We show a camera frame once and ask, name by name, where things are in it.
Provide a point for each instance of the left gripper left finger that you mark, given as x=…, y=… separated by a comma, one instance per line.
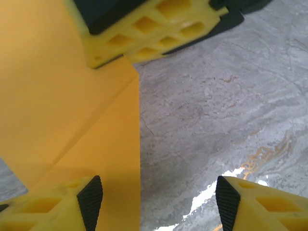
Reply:
x=43, y=211

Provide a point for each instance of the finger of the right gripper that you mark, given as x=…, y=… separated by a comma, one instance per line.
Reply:
x=134, y=36

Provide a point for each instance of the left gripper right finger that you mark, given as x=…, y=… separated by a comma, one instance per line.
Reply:
x=269, y=211

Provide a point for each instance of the yellow paper sheet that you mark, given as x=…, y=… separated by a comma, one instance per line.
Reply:
x=60, y=108

